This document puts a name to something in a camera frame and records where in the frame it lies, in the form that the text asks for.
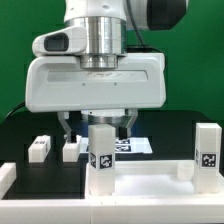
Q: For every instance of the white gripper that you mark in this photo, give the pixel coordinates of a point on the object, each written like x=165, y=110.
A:
x=58, y=84

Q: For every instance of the white desk top tray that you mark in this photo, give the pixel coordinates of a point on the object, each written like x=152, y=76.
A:
x=145, y=179

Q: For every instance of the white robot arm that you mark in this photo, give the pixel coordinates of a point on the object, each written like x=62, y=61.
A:
x=89, y=66

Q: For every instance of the fiducial marker sheet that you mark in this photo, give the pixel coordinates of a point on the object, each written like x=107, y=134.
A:
x=133, y=145

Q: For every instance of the white front rail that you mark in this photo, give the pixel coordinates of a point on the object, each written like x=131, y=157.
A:
x=152, y=211

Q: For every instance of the white left rail block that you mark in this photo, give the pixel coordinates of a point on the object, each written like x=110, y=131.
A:
x=7, y=177

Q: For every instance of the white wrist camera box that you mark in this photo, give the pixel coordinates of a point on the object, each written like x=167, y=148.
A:
x=68, y=41

